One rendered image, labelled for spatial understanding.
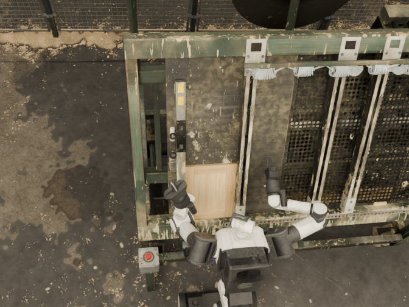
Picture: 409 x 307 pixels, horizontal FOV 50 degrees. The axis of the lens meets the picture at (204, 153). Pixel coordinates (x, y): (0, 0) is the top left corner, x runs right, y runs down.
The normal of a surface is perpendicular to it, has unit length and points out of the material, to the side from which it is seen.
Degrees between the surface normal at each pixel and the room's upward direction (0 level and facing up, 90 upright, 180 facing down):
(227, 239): 23
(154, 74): 60
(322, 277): 0
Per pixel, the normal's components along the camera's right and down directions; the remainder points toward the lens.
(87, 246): 0.09, -0.47
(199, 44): 0.14, 0.53
